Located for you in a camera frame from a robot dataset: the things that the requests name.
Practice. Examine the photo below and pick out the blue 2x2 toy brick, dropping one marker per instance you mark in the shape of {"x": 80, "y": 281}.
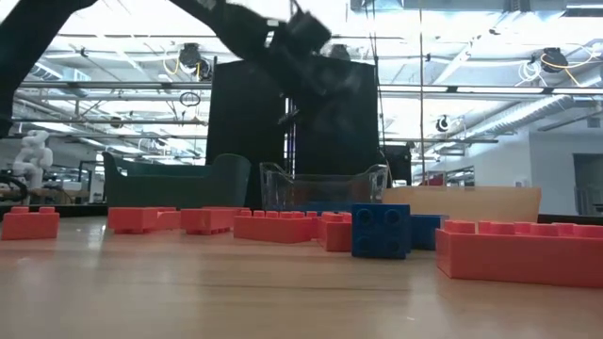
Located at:
{"x": 380, "y": 233}

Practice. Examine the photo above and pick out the blue 2x4 toy brick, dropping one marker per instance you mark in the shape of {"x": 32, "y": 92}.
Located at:
{"x": 426, "y": 233}

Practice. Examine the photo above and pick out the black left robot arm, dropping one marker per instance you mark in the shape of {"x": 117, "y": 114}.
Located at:
{"x": 28, "y": 56}

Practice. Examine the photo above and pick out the thin metal pole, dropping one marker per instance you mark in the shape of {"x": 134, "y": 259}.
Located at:
{"x": 420, "y": 70}

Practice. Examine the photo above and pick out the clear plastic bin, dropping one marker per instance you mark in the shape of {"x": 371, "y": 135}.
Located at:
{"x": 320, "y": 188}

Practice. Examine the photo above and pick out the black equipment box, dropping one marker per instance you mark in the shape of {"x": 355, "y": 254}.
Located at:
{"x": 398, "y": 165}

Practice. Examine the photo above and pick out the red furniture piece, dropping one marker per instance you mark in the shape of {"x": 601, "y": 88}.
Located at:
{"x": 433, "y": 181}

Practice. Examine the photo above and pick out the orange 2x4 toy brick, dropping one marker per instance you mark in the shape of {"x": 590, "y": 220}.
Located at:
{"x": 207, "y": 221}
{"x": 334, "y": 237}
{"x": 273, "y": 230}
{"x": 518, "y": 261}

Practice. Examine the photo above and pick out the teal plastic bin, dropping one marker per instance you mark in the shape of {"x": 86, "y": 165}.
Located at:
{"x": 179, "y": 188}

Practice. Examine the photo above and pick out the orange plastic bin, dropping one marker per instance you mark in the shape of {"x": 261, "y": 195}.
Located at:
{"x": 471, "y": 205}

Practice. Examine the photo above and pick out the orange 2x2 toy brick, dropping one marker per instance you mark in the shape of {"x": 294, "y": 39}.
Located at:
{"x": 132, "y": 221}
{"x": 169, "y": 220}
{"x": 28, "y": 228}

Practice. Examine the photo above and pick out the pile of toy bricks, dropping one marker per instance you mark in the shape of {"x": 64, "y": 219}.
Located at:
{"x": 80, "y": 210}

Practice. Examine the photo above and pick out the grey door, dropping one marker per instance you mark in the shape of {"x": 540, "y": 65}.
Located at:
{"x": 589, "y": 183}

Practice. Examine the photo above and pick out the white humanoid robot figure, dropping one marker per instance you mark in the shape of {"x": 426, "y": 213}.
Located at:
{"x": 33, "y": 157}

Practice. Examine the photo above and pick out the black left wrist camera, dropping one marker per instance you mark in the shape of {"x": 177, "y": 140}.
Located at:
{"x": 308, "y": 30}

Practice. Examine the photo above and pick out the white ventilation duct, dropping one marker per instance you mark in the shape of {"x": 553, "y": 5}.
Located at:
{"x": 542, "y": 110}

